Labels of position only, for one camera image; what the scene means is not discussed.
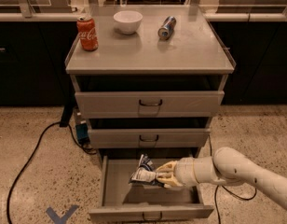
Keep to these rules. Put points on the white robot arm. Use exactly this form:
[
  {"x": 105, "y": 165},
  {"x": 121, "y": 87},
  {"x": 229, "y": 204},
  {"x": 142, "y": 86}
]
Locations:
[{"x": 226, "y": 167}]

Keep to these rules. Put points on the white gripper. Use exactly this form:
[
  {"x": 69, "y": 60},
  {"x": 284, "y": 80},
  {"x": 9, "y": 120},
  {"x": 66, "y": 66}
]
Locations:
[{"x": 184, "y": 172}]

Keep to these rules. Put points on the grey drawer cabinet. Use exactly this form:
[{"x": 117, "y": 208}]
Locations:
[{"x": 192, "y": 59}]

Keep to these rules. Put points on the grey middle drawer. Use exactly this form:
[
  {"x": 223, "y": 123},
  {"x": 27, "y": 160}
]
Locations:
[{"x": 146, "y": 138}]

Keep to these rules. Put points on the grey top drawer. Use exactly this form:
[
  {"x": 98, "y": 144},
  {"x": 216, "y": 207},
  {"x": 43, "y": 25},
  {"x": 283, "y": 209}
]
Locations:
[{"x": 148, "y": 104}]

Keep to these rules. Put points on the blue chip bag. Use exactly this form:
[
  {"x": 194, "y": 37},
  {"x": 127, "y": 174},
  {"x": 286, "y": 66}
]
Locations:
[{"x": 145, "y": 173}]

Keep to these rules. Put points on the white bowl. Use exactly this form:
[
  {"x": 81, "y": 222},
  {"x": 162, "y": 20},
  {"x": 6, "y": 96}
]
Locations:
[{"x": 127, "y": 21}]

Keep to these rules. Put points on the grey drawer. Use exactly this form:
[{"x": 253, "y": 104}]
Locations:
[
  {"x": 122, "y": 201},
  {"x": 146, "y": 138},
  {"x": 148, "y": 104}
]

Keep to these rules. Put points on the orange soda can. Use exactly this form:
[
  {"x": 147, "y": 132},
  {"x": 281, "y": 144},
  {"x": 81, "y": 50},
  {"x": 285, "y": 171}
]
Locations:
[{"x": 87, "y": 33}]

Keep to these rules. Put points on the grey bottom drawer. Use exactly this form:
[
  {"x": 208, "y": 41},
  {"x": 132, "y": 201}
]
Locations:
[{"x": 122, "y": 201}]

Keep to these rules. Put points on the blue silver can lying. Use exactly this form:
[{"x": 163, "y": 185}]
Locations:
[{"x": 167, "y": 28}]

